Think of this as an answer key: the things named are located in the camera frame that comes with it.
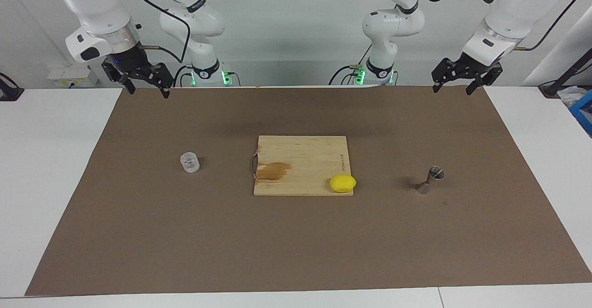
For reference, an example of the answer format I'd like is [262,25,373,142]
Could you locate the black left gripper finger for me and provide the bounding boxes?
[466,65,503,96]
[432,58,463,94]

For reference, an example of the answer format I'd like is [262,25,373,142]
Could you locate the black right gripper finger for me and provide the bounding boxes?
[139,63,174,98]
[102,61,136,94]

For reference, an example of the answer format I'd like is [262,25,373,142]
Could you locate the clear glass cup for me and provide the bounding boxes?
[180,152,200,173]

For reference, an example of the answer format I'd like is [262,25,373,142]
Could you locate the steel jigger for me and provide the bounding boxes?
[415,166,444,195]

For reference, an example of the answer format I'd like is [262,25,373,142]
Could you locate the black stand leg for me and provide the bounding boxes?
[539,47,592,98]

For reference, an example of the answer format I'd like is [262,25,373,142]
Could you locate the clear plastic bag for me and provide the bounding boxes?
[557,85,592,110]

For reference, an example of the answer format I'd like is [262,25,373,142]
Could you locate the blue box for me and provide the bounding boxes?
[569,96,592,137]

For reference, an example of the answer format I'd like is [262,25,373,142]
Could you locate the yellow lemon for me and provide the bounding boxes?
[329,174,357,193]

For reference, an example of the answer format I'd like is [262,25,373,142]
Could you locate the wooden cutting board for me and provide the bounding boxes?
[250,136,354,197]

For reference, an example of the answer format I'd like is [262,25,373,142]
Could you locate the brown table mat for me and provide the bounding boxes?
[25,85,592,296]

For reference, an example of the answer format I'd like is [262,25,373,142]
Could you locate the black right base cables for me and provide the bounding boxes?
[173,64,194,87]

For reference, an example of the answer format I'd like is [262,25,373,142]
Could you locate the black base cables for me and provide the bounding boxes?
[328,44,373,86]
[173,64,194,87]

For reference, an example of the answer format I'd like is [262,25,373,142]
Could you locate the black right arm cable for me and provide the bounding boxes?
[118,0,191,64]

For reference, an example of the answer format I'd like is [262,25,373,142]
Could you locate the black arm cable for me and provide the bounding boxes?
[513,0,584,52]
[118,0,191,64]

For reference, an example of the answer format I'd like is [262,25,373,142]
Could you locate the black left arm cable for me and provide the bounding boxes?
[513,0,584,52]

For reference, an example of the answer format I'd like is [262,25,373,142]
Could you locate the black left base cables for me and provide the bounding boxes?
[328,44,373,86]

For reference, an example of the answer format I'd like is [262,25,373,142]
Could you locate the black clamp mount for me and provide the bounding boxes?
[0,72,25,101]

